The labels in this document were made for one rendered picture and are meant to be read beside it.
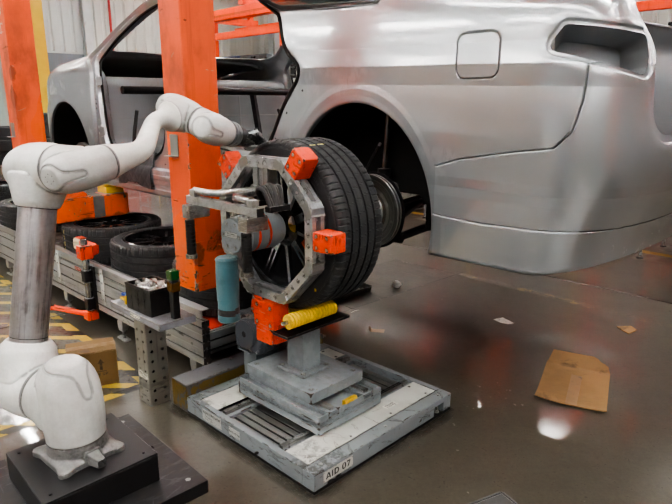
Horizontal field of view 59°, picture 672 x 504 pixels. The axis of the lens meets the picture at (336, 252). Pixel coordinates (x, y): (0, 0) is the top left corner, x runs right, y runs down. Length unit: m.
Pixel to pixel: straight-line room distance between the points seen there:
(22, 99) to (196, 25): 1.95
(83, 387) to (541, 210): 1.47
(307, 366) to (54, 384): 1.13
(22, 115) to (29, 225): 2.50
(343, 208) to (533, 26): 0.84
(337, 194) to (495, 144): 0.56
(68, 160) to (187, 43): 1.00
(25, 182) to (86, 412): 0.63
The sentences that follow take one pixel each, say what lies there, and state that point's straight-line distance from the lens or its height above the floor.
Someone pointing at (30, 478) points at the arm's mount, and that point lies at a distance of 1.81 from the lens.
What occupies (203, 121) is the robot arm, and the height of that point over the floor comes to 1.25.
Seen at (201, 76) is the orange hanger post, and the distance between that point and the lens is 2.54.
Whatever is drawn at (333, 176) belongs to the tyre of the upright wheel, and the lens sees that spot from 2.10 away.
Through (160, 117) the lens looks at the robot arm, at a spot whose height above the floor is 1.27.
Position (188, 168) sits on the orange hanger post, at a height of 1.05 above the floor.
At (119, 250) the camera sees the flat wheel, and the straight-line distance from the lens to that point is 3.67.
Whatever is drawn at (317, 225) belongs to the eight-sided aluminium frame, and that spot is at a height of 0.90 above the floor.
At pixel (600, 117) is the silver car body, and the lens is 2.03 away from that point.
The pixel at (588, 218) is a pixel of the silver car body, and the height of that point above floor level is 0.95.
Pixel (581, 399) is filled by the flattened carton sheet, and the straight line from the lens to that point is 2.98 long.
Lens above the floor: 1.32
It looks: 14 degrees down
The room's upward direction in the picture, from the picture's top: straight up
